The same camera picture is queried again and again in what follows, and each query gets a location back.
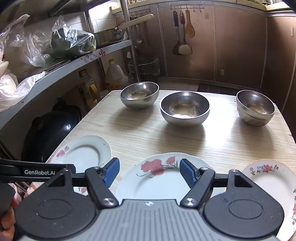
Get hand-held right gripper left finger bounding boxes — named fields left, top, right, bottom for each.
left=44, top=158, right=120, bottom=208

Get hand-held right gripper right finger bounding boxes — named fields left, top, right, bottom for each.
left=179, top=159, right=253, bottom=208

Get white plate large red flowers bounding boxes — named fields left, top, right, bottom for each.
left=114, top=152, right=215, bottom=201

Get white plate pink flowers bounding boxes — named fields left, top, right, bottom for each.
left=46, top=135, right=112, bottom=196

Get steel bowl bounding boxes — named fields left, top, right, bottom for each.
left=238, top=110, right=273, bottom=127
left=120, top=82, right=160, bottom=110
left=160, top=91, right=210, bottom=127
left=236, top=90, right=275, bottom=121

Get small-flowered plate orange rim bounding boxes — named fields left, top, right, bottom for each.
left=241, top=159, right=296, bottom=241

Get person's left hand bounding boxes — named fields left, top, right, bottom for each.
left=0, top=199, right=19, bottom=235

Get black wok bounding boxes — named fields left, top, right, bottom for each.
left=21, top=98, right=83, bottom=164

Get white plastic bag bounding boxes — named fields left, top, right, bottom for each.
left=0, top=71, right=45, bottom=112

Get glass oil bottle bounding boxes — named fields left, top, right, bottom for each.
left=78, top=69, right=102, bottom=110

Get plastic oil jug yellow cap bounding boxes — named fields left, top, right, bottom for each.
left=105, top=59, right=129, bottom=91

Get trash bin with bag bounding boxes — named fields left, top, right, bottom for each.
left=128, top=57, right=161, bottom=77

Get metal storage rack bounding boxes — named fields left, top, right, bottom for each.
left=0, top=0, right=142, bottom=163

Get clear plastic bag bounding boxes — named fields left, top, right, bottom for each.
left=0, top=14, right=55, bottom=67

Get steel ladle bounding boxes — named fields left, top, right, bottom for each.
left=136, top=22, right=143, bottom=44

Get clear bag of greens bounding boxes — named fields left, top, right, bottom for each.
left=51, top=15, right=97, bottom=59

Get brown kitchen cabinet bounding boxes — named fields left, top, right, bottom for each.
left=129, top=0, right=296, bottom=112

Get wooden rice spoon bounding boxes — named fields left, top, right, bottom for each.
left=184, top=9, right=195, bottom=38

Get steel pan cream handle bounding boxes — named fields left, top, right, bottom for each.
left=94, top=14, right=154, bottom=47

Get black-handled spatula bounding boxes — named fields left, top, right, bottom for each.
left=172, top=10, right=183, bottom=55

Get utensil hook rail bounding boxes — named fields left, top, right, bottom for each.
left=170, top=6, right=205, bottom=12

